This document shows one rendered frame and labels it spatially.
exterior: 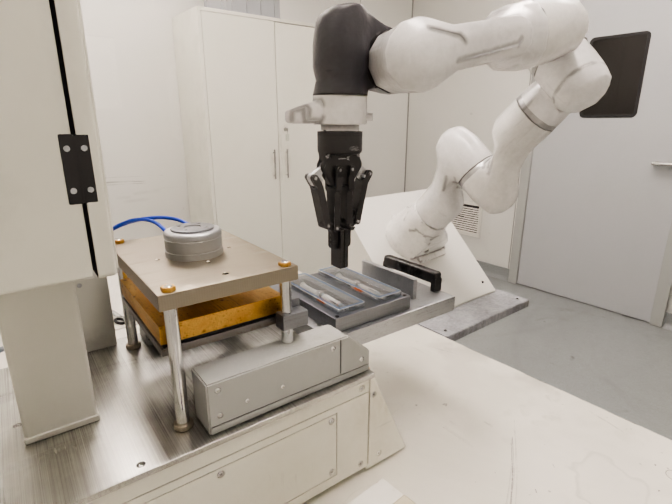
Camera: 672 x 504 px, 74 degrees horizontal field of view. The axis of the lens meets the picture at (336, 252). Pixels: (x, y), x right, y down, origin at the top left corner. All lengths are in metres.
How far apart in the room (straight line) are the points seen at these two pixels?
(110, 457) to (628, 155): 3.31
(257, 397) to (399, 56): 0.49
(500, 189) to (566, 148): 2.49
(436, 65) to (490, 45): 0.11
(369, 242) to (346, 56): 0.71
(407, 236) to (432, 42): 0.74
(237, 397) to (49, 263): 0.26
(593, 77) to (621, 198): 2.57
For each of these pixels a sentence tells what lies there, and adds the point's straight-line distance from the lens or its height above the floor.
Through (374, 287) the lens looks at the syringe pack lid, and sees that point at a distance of 0.81.
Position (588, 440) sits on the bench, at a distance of 0.97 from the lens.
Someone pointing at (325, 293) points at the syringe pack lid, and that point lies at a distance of 0.78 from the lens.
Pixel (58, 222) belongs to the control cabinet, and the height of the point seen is 1.21.
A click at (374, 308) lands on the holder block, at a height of 0.99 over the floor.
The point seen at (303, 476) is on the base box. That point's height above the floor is 0.81.
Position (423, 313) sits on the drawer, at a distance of 0.83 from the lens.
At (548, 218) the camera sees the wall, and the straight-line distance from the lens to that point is 3.73.
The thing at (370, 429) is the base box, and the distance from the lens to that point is 0.75.
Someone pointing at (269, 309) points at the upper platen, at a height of 1.04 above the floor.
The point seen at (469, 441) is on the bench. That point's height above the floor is 0.75.
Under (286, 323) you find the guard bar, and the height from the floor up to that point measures 1.03.
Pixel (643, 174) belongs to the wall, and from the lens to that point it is 3.47.
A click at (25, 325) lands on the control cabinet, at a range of 0.61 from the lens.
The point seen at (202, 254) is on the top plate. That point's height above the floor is 1.12.
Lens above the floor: 1.29
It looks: 17 degrees down
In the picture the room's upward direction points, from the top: straight up
